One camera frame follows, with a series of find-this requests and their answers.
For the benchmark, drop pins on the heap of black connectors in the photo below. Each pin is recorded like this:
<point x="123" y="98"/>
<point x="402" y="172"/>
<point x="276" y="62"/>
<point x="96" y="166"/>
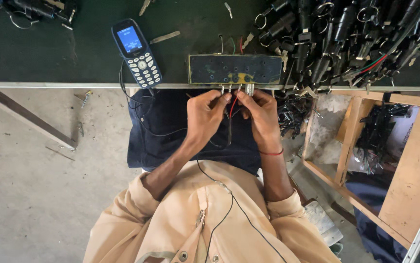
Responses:
<point x="292" y="113"/>

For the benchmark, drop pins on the large heap of black switches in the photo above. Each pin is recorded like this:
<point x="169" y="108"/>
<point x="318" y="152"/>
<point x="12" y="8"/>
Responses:
<point x="345" y="40"/>

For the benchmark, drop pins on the wooden crate frame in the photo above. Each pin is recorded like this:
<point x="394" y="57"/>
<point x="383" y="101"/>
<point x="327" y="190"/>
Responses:
<point x="414" y="175"/>

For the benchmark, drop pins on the small silver metal piece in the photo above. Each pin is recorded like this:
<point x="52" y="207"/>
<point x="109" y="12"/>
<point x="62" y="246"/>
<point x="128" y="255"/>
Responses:
<point x="228" y="9"/>

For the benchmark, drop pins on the black test jig box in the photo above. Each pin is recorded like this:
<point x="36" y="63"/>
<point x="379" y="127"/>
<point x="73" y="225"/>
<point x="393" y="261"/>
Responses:
<point x="232" y="68"/>

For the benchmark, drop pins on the silver key blade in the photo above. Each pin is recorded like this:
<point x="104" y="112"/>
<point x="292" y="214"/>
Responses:
<point x="144" y="6"/>

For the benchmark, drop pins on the white wooden stool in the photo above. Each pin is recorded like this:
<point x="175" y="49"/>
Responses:
<point x="321" y="221"/>

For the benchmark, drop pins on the person's left hand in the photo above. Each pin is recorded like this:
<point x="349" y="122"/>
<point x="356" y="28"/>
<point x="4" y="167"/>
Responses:
<point x="203" y="117"/>

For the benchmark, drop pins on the small heap of black switches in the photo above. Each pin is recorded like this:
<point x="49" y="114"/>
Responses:
<point x="38" y="11"/>

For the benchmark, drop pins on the beige shirt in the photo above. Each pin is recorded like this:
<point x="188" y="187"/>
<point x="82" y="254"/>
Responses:
<point x="195" y="226"/>

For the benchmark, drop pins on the wooden plank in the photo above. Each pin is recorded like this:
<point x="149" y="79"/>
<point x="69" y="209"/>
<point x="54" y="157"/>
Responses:
<point x="27" y="117"/>

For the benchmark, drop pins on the blue cloth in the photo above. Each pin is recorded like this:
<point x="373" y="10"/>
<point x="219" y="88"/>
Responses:
<point x="374" y="226"/>

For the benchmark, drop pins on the dark blue trousers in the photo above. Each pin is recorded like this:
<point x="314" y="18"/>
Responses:
<point x="159" y="128"/>

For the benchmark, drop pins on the flat metal strip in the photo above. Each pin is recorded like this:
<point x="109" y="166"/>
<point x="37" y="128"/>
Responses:
<point x="164" y="37"/>

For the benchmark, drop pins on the blue keypad phone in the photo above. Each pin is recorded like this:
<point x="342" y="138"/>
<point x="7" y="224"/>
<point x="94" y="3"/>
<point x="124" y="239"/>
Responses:
<point x="137" y="51"/>

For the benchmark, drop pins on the person's right hand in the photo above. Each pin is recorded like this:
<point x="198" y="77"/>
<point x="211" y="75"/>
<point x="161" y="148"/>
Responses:
<point x="264" y="120"/>

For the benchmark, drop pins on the metal screw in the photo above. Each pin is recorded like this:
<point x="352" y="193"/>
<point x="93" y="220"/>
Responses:
<point x="86" y="98"/>

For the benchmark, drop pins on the red wrist thread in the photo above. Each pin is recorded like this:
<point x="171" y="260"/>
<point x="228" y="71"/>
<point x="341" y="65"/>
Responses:
<point x="272" y="153"/>

